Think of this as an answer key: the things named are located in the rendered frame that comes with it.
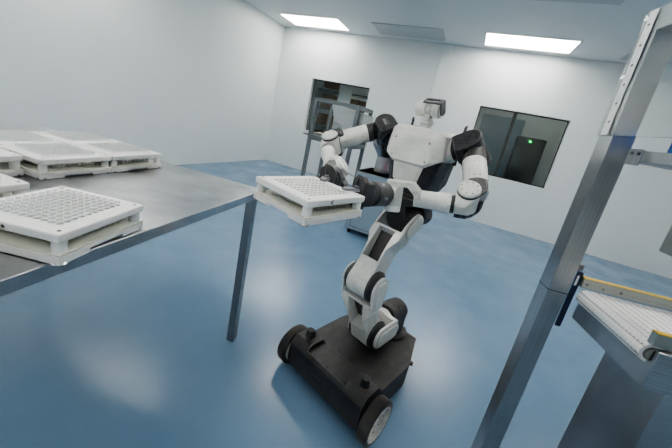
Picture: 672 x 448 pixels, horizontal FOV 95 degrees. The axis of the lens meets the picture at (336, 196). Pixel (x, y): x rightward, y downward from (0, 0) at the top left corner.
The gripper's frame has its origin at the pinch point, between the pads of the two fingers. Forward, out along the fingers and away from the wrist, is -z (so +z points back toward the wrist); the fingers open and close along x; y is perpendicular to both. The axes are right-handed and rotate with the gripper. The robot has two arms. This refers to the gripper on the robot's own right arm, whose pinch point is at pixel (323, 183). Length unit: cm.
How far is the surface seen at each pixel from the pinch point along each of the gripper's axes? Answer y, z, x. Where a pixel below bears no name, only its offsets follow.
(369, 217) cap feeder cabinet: -17, 239, 74
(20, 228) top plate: 48, -57, 13
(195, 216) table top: 38.9, -12.7, 20.1
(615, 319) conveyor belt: -89, -18, 12
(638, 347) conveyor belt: -89, -27, 14
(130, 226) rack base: 42, -37, 17
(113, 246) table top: 41, -42, 21
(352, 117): 42, 333, -32
